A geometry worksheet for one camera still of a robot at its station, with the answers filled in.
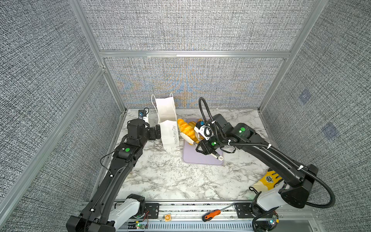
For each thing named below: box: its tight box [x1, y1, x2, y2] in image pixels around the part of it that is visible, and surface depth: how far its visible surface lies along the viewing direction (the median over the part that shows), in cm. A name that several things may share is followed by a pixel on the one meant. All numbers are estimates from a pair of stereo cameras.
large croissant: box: [177, 118, 200, 144], surface depth 74 cm
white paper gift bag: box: [151, 92, 180, 149], surface depth 90 cm
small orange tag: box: [164, 213, 172, 222], surface depth 73 cm
